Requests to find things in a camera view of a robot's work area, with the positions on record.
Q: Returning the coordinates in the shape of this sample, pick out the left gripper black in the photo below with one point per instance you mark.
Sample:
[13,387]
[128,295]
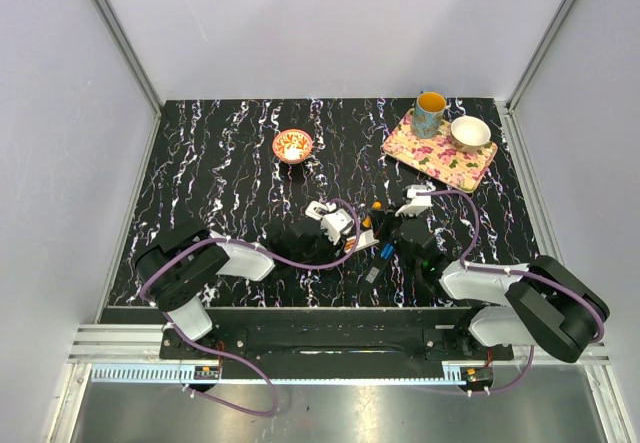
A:
[332,250]

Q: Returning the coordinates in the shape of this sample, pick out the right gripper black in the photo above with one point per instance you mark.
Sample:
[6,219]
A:
[382,220]

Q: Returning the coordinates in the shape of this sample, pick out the orange handled screwdriver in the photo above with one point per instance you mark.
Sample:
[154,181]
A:
[373,215]

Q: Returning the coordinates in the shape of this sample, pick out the white remote orange batteries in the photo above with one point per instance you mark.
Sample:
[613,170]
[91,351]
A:
[365,240]

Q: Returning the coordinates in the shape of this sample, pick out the black remote blue batteries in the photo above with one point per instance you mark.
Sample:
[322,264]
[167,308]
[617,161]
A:
[377,269]

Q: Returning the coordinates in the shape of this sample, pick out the white remote black batteries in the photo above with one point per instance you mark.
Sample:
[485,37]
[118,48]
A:
[316,210]

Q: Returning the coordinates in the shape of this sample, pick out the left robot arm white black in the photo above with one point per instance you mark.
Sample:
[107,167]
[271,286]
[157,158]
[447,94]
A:
[177,265]

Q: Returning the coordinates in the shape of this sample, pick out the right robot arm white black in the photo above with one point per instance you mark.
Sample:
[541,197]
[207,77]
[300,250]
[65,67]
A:
[539,303]

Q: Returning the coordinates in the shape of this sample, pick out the blue battery right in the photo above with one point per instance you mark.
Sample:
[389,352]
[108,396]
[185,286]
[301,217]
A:
[387,251]

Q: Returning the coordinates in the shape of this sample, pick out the floral tray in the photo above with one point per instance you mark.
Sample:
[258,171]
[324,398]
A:
[438,157]

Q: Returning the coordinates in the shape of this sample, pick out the orange patterned small bowl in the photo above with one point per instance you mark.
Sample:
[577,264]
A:
[292,146]

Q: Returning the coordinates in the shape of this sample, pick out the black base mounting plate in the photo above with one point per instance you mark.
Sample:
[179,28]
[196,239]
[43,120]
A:
[338,344]

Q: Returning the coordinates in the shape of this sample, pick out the cream white bowl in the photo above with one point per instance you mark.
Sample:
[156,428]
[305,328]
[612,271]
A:
[470,133]

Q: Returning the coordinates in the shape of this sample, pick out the blue mug yellow inside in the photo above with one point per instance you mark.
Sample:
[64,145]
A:
[428,114]

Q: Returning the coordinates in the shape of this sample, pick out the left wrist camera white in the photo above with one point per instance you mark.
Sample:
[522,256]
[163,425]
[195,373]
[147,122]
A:
[330,220]

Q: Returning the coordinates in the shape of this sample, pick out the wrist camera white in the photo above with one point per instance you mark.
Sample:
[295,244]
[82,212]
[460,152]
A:
[330,220]
[417,199]

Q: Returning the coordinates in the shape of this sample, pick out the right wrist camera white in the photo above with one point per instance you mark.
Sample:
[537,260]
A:
[417,199]

